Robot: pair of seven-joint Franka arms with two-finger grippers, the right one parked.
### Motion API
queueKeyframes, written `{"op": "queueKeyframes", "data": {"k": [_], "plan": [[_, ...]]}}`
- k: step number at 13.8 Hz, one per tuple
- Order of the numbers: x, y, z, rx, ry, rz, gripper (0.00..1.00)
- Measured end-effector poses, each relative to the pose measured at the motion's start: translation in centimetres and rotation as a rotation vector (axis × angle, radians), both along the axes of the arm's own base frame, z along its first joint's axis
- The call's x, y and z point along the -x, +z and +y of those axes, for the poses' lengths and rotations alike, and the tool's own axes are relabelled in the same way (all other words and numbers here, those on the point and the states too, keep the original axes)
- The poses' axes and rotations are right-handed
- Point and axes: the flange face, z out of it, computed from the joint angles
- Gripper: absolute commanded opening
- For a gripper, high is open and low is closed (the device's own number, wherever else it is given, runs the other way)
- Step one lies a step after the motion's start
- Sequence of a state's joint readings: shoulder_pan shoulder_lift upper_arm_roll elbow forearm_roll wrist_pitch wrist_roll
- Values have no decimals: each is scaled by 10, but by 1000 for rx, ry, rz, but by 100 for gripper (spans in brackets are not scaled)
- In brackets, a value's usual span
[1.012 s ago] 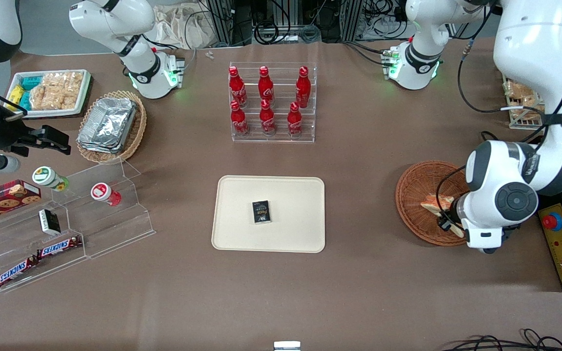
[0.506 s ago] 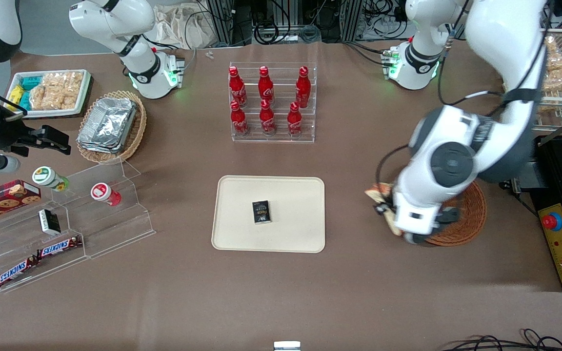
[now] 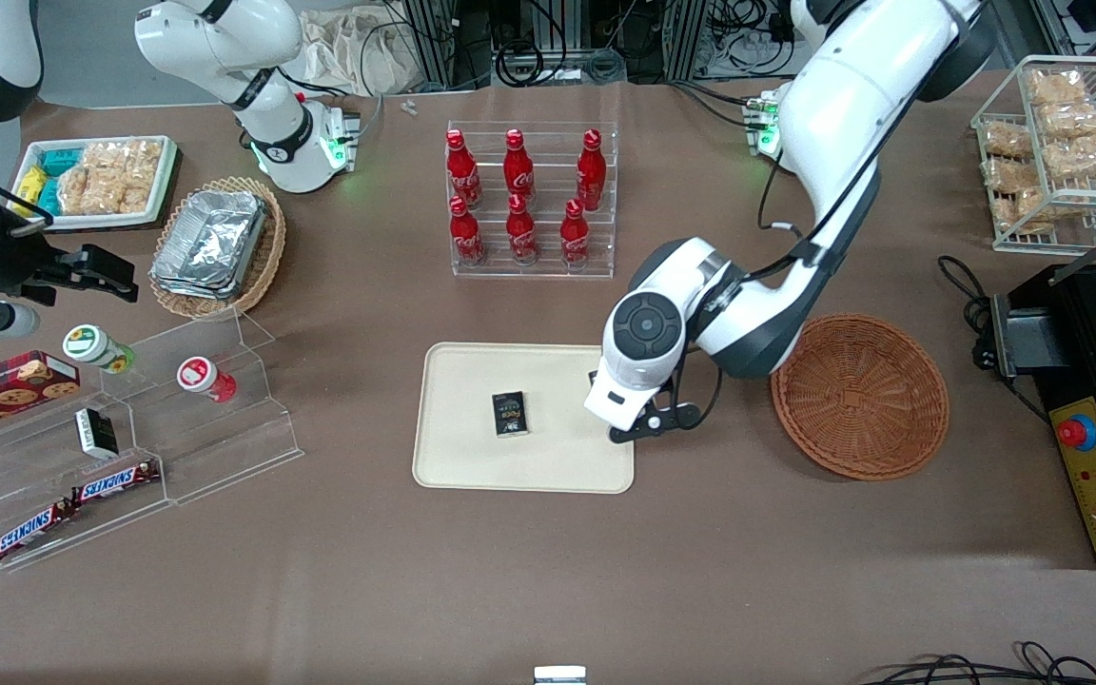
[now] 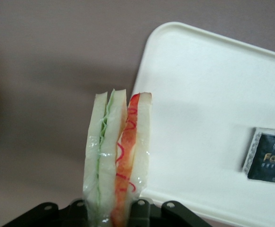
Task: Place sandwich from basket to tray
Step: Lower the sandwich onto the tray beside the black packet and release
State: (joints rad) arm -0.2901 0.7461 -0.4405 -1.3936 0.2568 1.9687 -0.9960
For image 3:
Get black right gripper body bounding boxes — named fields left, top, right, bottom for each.
left=0, top=224, right=70, bottom=307

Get white rectangular tray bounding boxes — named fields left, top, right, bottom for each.
left=11, top=135, right=180, bottom=232

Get beige plastic tray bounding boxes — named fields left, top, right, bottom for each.
left=412, top=342, right=636, bottom=495

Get oval light wicker basket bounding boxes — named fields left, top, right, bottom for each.
left=148, top=176, right=287, bottom=321

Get round brown wicker basket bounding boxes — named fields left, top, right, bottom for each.
left=771, top=314, right=950, bottom=481

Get green lid cup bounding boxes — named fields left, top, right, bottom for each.
left=63, top=323, right=136, bottom=374

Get rice cracker bag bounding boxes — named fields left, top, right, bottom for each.
left=57, top=140, right=165, bottom=216

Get small black snack box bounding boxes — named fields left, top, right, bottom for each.
left=492, top=390, right=530, bottom=439

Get stacked aluminium foil trays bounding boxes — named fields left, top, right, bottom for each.
left=150, top=190, right=270, bottom=302

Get clear acrylic bottle rack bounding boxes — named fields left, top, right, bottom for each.
left=446, top=121, right=619, bottom=280

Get red lid cup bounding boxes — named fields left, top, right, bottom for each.
left=176, top=356, right=238, bottom=403

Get red cookie box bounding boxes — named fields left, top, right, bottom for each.
left=0, top=350, right=82, bottom=440

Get red cola bottle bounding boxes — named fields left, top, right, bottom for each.
left=448, top=196, right=487, bottom=267
left=503, top=129, right=536, bottom=206
left=560, top=199, right=591, bottom=269
left=446, top=129, right=483, bottom=210
left=506, top=194, right=538, bottom=265
left=577, top=129, right=608, bottom=212

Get black and white small box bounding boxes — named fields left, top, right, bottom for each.
left=74, top=407, right=120, bottom=461

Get Snickers chocolate bar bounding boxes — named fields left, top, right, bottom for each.
left=70, top=460, right=162, bottom=506
left=0, top=499, right=76, bottom=562

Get clear acrylic step display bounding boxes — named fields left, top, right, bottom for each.
left=0, top=309, right=304, bottom=574

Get beige cloth bag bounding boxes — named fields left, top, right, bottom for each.
left=299, top=8, right=425, bottom=96

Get clear bag of fried snacks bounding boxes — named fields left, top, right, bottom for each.
left=995, top=190, right=1055, bottom=236
left=1028, top=68, right=1088, bottom=108
left=1035, top=103, right=1096, bottom=182
left=984, top=157, right=1044, bottom=194
left=984, top=122, right=1034, bottom=160

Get black countertop appliance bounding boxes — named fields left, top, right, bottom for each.
left=990, top=262, right=1096, bottom=572

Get black appliance power cable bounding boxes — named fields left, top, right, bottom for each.
left=937, top=255, right=1053, bottom=424

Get black cables bundle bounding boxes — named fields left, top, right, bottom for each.
left=867, top=642, right=1096, bottom=685

